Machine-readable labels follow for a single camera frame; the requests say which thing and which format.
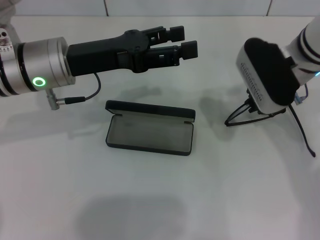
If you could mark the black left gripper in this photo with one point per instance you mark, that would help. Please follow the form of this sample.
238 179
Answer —
100 56

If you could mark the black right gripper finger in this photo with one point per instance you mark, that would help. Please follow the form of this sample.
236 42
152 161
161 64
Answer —
249 94
251 107

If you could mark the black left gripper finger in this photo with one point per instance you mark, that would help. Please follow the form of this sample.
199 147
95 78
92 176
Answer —
190 50

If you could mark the black round glasses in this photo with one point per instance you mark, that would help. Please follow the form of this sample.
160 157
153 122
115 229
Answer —
312 152

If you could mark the black glasses case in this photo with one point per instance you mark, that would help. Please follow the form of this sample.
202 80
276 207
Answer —
150 135

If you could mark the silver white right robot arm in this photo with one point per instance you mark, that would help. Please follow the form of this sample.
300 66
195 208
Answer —
310 37

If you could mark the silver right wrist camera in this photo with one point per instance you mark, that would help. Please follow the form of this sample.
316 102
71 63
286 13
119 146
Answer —
270 75

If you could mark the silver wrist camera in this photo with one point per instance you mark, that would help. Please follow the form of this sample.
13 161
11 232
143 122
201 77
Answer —
6 12
270 75

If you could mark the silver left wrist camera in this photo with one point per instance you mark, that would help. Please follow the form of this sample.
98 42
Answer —
6 12

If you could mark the silver left camera bracket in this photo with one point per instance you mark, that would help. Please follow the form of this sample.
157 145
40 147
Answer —
4 40

